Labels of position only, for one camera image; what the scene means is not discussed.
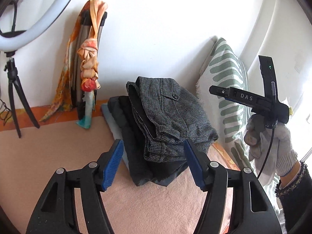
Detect grey tweed shorts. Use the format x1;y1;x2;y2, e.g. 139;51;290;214
126;77;218;163

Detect right forearm dark sleeve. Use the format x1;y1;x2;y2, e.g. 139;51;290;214
275;162;311;233

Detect right gloved hand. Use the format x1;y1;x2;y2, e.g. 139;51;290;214
244;115;300;187

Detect folded black garment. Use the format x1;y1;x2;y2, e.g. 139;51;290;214
107;95;189;188

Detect green white patterned pillow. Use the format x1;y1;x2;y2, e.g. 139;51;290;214
196;37;280;193

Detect orange patterned scarf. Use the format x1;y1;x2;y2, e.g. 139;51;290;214
40;0;107;129

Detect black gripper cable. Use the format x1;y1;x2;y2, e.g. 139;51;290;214
255;126;276;180

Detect white ring light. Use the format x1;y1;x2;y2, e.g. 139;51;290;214
1;0;71;52

